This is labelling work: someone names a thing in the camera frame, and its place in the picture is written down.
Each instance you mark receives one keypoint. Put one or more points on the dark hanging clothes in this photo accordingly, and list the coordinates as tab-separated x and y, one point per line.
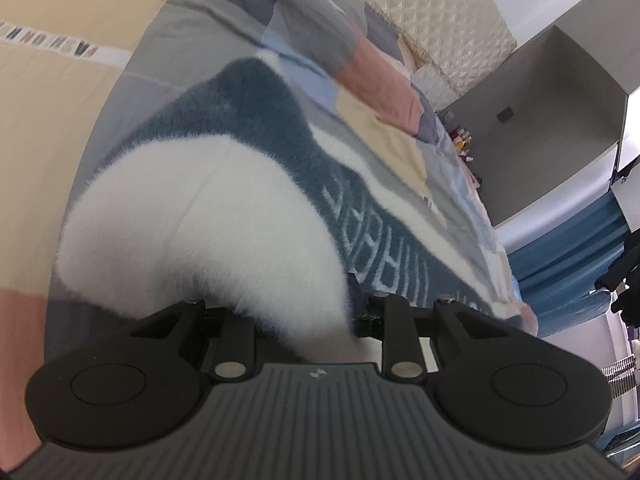
625	270

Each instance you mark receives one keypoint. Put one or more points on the dark wall socket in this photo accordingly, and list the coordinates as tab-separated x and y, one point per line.
505	114

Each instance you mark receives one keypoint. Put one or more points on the cream quilted headboard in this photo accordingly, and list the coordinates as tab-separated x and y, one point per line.
425	10

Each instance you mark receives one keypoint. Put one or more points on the cream striped knit sweater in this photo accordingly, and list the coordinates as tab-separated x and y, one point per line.
200	220

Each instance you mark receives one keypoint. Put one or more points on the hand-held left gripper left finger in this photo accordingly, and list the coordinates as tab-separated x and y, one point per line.
240	330

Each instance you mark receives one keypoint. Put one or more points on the patchwork quilt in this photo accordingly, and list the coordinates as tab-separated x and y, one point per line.
50	135

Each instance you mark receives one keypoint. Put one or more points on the light blue cloth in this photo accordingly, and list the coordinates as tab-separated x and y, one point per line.
575	310

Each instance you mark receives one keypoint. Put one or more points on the white fuzzy pillow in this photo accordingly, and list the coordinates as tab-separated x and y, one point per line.
430	85

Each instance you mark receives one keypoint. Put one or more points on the cluster of small bottles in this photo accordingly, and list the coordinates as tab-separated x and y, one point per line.
462	142

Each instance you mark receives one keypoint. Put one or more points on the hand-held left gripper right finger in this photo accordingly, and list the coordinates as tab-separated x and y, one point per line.
367	310

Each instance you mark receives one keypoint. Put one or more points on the blue curtain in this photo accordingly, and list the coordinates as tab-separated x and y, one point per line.
565	245

